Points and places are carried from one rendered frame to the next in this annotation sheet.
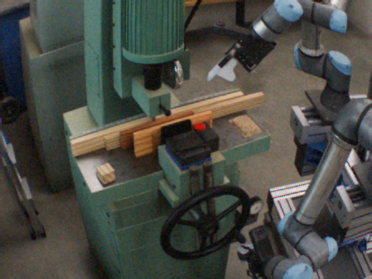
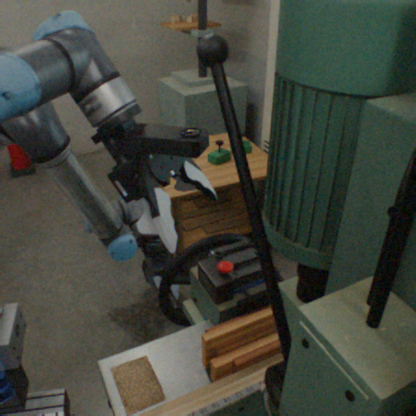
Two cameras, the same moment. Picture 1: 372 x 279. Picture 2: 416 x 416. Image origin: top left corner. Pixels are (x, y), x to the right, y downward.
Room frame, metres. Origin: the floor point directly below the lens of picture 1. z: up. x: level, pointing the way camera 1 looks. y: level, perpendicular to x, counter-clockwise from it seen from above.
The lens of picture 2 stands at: (1.74, -0.06, 1.53)
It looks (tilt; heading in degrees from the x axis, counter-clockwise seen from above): 33 degrees down; 181
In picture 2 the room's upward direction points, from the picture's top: straight up
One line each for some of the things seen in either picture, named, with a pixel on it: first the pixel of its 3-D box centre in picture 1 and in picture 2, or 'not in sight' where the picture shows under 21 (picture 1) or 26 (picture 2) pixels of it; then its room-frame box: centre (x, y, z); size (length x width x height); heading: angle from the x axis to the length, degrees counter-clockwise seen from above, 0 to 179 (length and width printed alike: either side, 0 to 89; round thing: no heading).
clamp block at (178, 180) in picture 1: (191, 164); (233, 292); (1.12, -0.02, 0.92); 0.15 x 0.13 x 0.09; 118
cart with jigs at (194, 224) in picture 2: not in sight; (207, 191); (-0.27, -0.10, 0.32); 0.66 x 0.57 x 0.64; 116
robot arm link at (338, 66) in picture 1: (338, 70); not in sight; (1.63, -0.62, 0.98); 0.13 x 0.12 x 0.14; 64
